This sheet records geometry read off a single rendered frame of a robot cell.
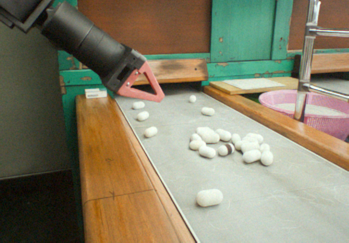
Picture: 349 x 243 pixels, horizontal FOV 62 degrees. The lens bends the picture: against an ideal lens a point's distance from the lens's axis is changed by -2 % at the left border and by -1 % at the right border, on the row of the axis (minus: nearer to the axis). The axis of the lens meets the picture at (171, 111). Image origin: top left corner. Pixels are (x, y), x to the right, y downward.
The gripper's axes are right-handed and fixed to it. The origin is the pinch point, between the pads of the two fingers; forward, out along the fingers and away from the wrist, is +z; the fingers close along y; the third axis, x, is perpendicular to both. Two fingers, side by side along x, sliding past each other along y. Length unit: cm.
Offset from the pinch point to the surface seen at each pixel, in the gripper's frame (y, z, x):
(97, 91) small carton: 39.9, 0.1, 10.8
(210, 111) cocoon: 20.1, 22.2, -4.3
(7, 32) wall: 127, -36, 24
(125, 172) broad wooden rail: -6.5, 0.6, 11.7
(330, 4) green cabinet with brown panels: 48, 52, -66
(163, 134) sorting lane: 12.3, 11.3, 6.4
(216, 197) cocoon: -15.3, 9.2, 5.6
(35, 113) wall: 126, -2, 53
